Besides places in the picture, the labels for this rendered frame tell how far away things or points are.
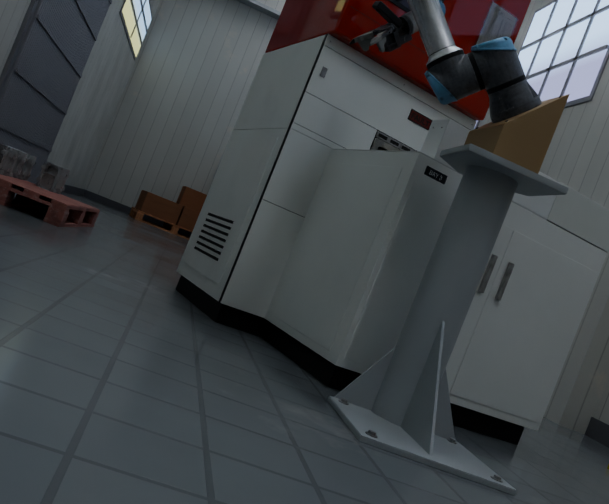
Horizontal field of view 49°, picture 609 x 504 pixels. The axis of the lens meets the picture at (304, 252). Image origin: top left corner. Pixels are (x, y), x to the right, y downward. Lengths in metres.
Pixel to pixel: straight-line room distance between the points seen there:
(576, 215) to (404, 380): 1.04
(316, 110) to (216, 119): 9.40
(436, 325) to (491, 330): 0.56
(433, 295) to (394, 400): 0.32
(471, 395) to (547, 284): 0.50
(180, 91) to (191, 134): 0.75
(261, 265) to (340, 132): 0.63
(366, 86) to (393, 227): 0.83
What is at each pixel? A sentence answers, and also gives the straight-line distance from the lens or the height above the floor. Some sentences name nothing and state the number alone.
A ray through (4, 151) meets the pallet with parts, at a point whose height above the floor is 0.30.
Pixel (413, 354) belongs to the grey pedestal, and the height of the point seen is 0.22.
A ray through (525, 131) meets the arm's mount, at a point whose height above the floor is 0.92.
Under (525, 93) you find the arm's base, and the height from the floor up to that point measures 1.04.
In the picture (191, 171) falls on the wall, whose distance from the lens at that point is 11.99.
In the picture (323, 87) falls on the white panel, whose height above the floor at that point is 1.02.
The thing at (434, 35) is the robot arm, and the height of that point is 1.12.
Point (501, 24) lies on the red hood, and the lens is 3.20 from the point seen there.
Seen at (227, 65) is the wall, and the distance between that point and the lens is 12.27.
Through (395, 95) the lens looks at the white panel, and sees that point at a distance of 2.91.
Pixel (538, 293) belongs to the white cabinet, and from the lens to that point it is 2.62.
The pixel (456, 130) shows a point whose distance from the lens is 2.31.
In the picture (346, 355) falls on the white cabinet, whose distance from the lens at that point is 2.20.
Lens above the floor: 0.35
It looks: 1 degrees up
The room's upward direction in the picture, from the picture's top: 22 degrees clockwise
